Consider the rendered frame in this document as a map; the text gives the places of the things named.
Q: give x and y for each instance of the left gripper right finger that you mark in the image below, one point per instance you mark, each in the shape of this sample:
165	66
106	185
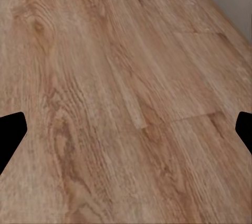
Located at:
244	128

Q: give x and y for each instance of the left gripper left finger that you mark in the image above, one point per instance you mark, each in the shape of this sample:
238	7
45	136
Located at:
13	128

